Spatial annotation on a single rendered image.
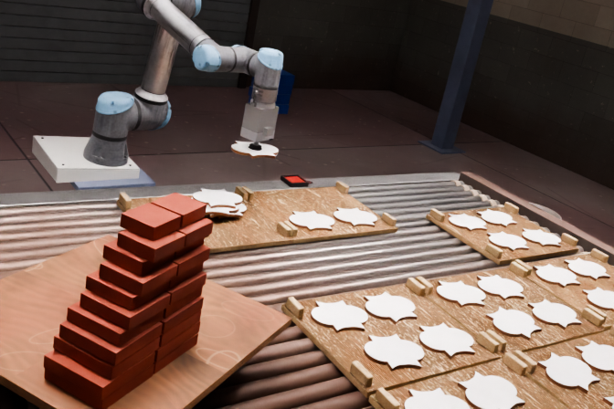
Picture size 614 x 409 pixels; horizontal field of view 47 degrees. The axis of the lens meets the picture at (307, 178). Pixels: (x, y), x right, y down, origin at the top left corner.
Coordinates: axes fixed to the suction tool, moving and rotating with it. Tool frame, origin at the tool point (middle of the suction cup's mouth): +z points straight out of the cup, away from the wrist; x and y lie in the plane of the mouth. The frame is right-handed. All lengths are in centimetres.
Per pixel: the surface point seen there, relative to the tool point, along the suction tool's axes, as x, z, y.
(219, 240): -12.8, 18.4, -24.8
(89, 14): 413, 46, 248
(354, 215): -25.0, 17.4, 26.0
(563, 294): -91, 18, 39
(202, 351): -57, 8, -77
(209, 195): 3.4, 13.4, -13.5
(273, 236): -19.5, 18.4, -9.0
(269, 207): -4.7, 18.4, 6.3
